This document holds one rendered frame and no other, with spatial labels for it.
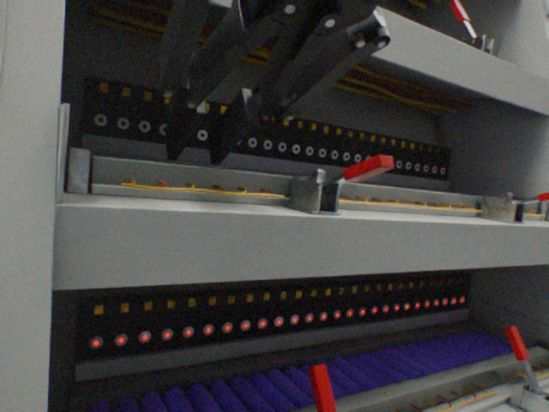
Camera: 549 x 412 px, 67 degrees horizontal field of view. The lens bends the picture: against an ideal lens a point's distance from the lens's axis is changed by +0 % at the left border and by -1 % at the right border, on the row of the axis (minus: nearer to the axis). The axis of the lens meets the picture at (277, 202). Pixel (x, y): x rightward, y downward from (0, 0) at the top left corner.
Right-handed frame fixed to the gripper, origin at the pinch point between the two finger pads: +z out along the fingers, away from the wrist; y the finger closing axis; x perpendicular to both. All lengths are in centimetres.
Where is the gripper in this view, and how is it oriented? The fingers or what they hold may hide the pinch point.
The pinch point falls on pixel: (207, 126)
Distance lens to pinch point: 33.8
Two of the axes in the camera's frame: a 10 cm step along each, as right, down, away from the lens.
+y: -8.5, -0.5, -5.2
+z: -5.0, 3.9, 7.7
